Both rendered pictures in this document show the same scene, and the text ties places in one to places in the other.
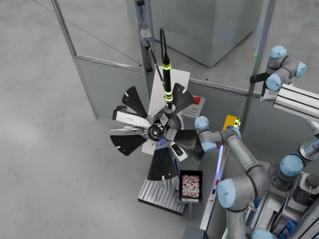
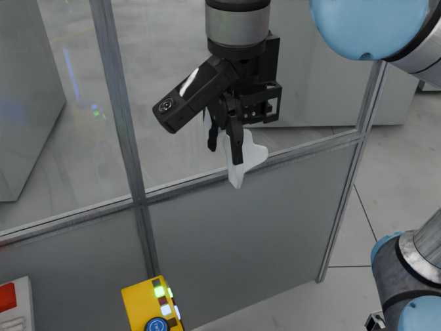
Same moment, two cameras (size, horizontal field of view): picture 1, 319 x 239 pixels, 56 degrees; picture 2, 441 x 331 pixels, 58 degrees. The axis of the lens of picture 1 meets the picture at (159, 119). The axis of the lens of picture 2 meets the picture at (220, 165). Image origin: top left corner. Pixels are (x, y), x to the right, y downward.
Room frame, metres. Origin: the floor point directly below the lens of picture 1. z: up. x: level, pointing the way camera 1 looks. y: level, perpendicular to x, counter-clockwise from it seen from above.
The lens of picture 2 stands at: (0.90, -0.29, 1.88)
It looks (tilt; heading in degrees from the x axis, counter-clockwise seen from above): 42 degrees down; 310
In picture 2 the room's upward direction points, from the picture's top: straight up
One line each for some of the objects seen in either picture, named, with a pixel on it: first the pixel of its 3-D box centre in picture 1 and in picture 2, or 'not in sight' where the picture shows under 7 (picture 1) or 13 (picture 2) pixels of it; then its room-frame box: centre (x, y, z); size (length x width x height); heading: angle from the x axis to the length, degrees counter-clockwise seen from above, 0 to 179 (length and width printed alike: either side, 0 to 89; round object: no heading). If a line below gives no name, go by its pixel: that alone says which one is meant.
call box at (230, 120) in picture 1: (230, 128); (153, 322); (1.30, -0.52, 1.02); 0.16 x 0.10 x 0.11; 154
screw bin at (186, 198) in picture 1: (190, 185); not in sight; (0.95, -0.17, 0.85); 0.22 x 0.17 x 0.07; 170
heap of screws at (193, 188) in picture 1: (190, 187); not in sight; (0.95, -0.17, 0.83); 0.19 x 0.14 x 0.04; 170
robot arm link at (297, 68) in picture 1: (291, 68); not in sight; (1.09, -0.70, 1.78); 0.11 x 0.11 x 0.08; 36
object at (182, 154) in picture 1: (180, 148); not in sight; (1.19, -0.13, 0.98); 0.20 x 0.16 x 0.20; 154
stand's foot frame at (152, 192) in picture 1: (170, 179); not in sight; (1.43, -0.04, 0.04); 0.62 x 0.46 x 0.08; 154
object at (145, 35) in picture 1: (145, 36); not in sight; (1.81, 0.03, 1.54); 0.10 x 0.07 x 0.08; 9
